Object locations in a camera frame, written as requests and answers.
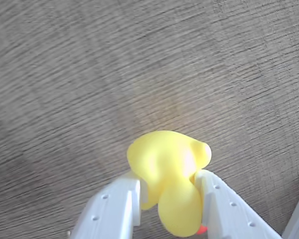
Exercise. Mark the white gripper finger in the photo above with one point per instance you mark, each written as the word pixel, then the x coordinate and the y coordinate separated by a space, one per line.
pixel 229 211
pixel 109 214

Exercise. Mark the yellow rubber duck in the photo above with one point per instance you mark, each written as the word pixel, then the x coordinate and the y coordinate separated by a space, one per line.
pixel 173 174

